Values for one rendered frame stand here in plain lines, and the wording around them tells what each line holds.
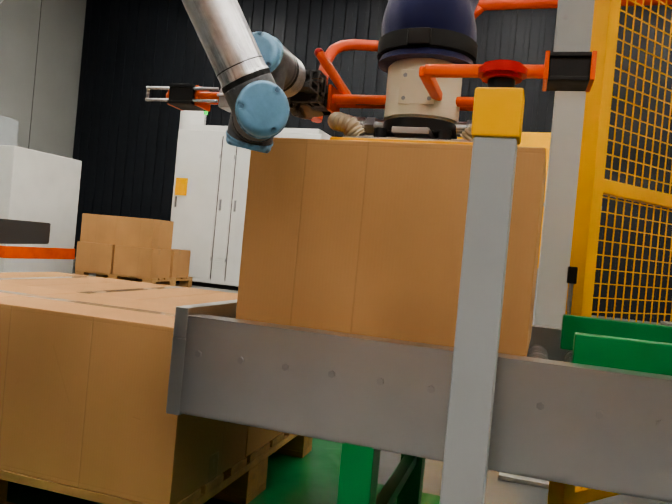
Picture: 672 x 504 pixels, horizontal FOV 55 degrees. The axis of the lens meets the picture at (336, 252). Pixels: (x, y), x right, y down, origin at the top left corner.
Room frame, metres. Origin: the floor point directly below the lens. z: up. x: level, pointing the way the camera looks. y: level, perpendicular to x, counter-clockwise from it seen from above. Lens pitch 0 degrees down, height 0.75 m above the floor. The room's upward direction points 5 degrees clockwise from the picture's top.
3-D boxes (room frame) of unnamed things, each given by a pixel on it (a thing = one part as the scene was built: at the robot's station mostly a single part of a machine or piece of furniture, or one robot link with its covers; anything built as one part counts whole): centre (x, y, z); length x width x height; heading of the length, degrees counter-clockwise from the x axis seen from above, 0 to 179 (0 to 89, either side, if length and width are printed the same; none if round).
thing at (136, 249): (8.95, 2.74, 0.45); 1.21 x 1.02 x 0.90; 72
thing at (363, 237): (1.48, -0.14, 0.77); 0.60 x 0.40 x 0.40; 72
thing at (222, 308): (1.59, 0.19, 0.58); 0.70 x 0.03 x 0.06; 163
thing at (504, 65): (0.95, -0.22, 1.02); 0.07 x 0.07 x 0.04
